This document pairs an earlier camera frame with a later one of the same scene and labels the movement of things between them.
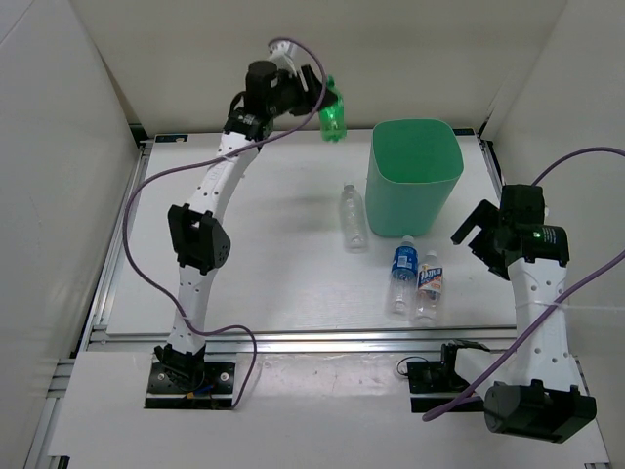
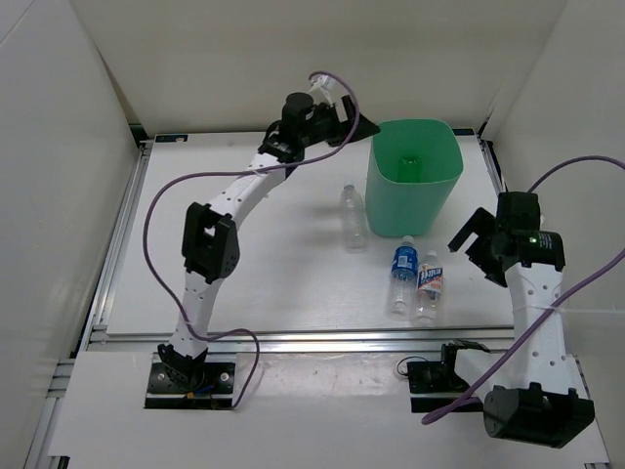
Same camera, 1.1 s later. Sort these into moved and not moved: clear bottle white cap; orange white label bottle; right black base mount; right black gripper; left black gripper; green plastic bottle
Moved: left black gripper; green plastic bottle
Not moved: right black gripper; right black base mount; clear bottle white cap; orange white label bottle
